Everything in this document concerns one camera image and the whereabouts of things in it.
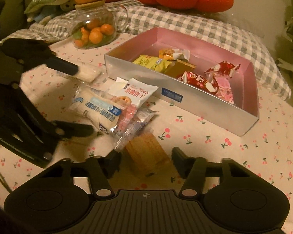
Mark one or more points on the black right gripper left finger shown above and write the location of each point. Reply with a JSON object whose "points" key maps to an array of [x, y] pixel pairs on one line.
{"points": [[100, 169]]}

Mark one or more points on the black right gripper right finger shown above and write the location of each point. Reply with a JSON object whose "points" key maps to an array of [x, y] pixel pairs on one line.
{"points": [[192, 170]]}

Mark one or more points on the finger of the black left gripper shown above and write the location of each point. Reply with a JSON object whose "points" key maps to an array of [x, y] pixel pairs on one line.
{"points": [[67, 129], [32, 53]]}

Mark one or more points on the white blue bread packet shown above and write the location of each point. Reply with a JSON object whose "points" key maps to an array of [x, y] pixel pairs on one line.
{"points": [[103, 113]]}

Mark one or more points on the clear white cake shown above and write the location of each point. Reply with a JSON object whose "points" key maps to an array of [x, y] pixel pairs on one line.
{"points": [[87, 73]]}

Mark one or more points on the white cream wafer packet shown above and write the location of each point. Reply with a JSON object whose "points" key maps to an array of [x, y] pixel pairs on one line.
{"points": [[117, 86]]}

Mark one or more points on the jam biscuit packet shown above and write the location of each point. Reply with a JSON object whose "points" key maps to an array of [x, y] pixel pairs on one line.
{"points": [[131, 98]]}

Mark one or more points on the red white snack packet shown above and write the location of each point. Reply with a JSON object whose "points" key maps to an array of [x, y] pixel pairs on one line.
{"points": [[209, 85]]}

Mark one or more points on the gold foil snack bar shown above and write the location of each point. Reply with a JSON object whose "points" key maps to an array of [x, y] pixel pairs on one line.
{"points": [[177, 68]]}

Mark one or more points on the small red candy packet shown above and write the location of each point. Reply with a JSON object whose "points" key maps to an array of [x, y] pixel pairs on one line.
{"points": [[223, 68]]}

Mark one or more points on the yellow snack packet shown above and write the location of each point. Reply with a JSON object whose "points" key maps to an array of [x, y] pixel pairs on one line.
{"points": [[153, 63]]}

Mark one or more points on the orange cracker packet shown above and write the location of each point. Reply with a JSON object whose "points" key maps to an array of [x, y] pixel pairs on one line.
{"points": [[174, 54]]}

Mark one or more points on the pink peach oolong snack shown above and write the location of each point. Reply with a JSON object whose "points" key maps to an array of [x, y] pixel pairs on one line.
{"points": [[224, 92]]}

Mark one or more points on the glass jar with kumquats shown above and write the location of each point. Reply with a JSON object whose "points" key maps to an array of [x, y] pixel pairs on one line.
{"points": [[95, 24]]}

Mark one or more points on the cherry print tablecloth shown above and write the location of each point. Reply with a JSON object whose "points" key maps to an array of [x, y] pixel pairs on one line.
{"points": [[266, 150]]}

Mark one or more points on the pink silver cardboard box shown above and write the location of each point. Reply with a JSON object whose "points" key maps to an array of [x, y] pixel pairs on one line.
{"points": [[237, 118]]}

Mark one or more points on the grey checkered quilt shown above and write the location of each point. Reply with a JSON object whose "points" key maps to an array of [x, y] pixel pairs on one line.
{"points": [[225, 35]]}

